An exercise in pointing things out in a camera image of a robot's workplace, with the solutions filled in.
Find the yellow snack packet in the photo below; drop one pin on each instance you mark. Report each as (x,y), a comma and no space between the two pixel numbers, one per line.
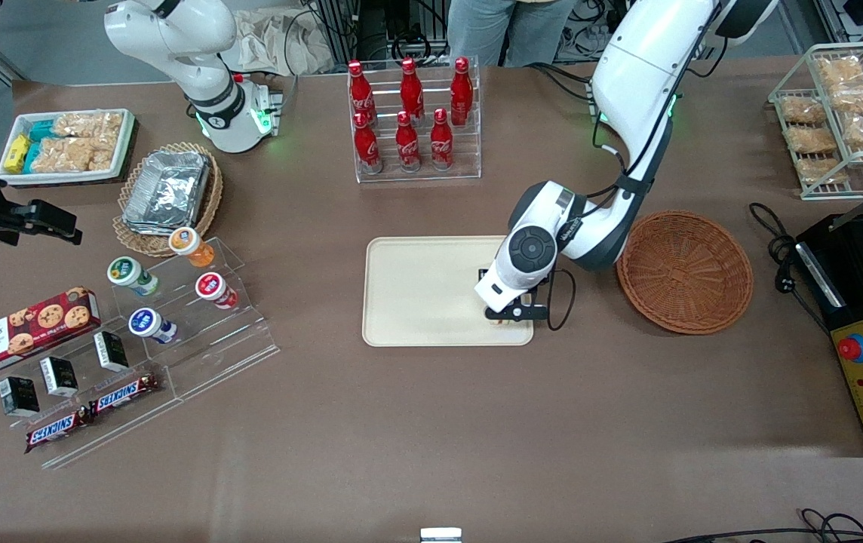
(16,153)

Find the black equipment rack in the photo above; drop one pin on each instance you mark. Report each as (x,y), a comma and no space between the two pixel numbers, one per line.
(363,26)

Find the brown round wicker basket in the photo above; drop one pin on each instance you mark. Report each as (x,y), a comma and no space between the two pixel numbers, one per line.
(684,271)

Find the light tan wicker basket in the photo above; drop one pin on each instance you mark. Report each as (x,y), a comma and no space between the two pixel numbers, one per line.
(131,240)

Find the stacked foil containers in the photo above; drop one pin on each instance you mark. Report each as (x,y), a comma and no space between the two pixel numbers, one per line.
(167,192)

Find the clear acrylic stepped stand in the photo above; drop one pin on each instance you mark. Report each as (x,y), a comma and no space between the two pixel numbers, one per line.
(243,332)
(126,426)

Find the small white metal bracket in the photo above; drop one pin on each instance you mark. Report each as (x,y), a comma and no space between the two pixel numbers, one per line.
(440,536)

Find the brown Snickers bar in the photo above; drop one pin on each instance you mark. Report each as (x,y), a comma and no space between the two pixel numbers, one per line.
(58,428)
(126,392)

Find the black countertop appliance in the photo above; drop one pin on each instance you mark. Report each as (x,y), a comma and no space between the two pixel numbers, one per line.
(850,264)

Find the small black carton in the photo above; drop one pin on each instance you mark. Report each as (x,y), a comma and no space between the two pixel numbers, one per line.
(59,376)
(19,396)
(111,351)

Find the orange gum bottle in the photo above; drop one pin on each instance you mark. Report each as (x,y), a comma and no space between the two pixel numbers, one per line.
(188,244)

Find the blue gum bottle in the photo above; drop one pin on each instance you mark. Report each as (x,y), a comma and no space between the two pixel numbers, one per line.
(148,324)

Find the white power strip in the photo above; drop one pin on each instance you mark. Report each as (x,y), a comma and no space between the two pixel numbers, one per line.
(581,34)

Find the red cola bottle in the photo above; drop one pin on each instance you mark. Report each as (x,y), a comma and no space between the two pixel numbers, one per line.
(366,147)
(358,87)
(462,90)
(411,89)
(441,142)
(406,145)

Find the person in blue jeans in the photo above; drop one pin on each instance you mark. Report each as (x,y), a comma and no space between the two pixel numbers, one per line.
(507,30)

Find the white rectangular snack tray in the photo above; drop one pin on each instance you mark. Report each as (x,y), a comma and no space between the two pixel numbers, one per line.
(128,139)

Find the clear acrylic bottle rack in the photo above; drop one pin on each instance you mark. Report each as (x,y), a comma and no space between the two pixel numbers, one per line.
(416,175)

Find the clear rice cracker pack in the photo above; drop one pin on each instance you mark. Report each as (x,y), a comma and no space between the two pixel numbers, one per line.
(73,156)
(92,124)

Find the crumpled white cloth bag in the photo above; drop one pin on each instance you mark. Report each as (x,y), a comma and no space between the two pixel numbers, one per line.
(273,41)

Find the green gum bottle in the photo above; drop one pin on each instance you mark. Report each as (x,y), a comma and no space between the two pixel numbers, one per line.
(128,273)

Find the red tartan cookie box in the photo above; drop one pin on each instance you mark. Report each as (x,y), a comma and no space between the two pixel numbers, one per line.
(24,332)

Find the beige plastic tray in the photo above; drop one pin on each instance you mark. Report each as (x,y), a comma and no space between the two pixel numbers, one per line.
(416,294)

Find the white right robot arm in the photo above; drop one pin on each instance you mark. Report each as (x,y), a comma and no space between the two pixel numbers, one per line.
(175,34)

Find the red emergency stop button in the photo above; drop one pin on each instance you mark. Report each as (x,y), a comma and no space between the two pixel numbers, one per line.
(853,348)

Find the teal snack packet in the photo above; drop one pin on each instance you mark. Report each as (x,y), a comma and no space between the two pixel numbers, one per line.
(43,130)
(32,157)

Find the red gum bottle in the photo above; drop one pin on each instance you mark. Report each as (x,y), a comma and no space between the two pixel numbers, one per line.
(213,289)

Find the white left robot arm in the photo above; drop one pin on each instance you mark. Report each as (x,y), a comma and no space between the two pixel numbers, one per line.
(650,68)

